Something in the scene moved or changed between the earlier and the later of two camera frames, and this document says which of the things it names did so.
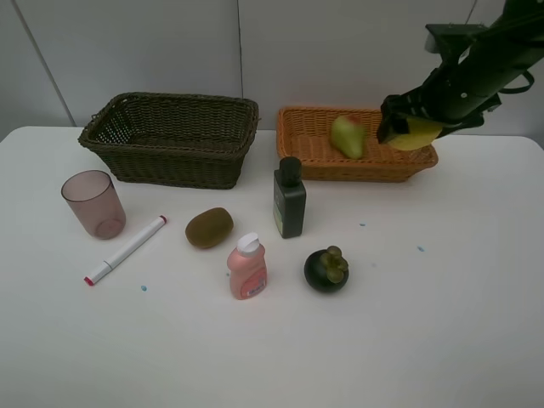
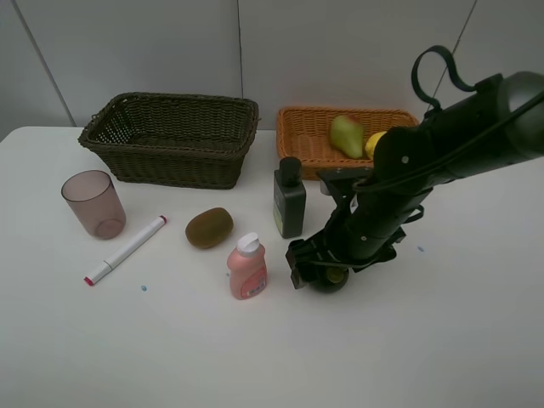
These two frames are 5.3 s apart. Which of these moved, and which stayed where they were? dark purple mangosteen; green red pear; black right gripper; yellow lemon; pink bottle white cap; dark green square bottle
Moved: black right gripper; yellow lemon
Stayed: pink bottle white cap; dark green square bottle; dark purple mangosteen; green red pear
